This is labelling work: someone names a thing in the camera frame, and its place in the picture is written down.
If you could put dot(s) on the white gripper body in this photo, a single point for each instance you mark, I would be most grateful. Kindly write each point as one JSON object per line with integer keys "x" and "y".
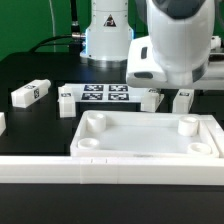
{"x": 144, "y": 72}

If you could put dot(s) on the white desk tabletop tray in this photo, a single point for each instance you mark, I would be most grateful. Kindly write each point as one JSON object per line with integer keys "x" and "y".
{"x": 144, "y": 135}

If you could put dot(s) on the white fiducial marker sheet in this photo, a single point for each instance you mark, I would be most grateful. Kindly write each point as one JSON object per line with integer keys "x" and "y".
{"x": 106, "y": 93}

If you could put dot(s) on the white fence right bar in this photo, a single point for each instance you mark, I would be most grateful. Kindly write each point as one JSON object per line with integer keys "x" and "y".
{"x": 216, "y": 132}

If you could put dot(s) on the white fence bar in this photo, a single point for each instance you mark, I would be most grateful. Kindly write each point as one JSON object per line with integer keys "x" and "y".
{"x": 2, "y": 123}
{"x": 28, "y": 169}
{"x": 216, "y": 132}

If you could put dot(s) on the white fence front bar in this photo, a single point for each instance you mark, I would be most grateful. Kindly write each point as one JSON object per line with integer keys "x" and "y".
{"x": 28, "y": 169}

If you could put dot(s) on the white fence left bar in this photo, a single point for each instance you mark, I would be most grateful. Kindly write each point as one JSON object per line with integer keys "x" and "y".
{"x": 2, "y": 123}

